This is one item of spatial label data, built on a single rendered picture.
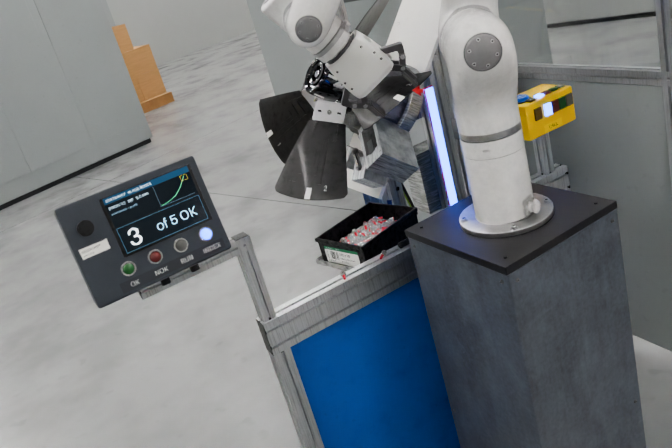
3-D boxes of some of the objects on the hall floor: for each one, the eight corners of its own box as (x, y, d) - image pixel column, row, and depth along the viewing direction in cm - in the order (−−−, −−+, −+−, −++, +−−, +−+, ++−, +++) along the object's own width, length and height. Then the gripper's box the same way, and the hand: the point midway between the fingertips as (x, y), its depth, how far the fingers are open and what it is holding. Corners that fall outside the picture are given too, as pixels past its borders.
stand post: (484, 351, 252) (419, 53, 212) (501, 360, 244) (436, 53, 204) (475, 356, 250) (408, 57, 210) (491, 366, 243) (425, 58, 203)
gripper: (305, 84, 128) (371, 136, 134) (367, 16, 121) (434, 75, 127) (306, 69, 134) (369, 120, 140) (365, 4, 127) (428, 61, 134)
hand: (396, 96), depth 134 cm, fingers open, 8 cm apart
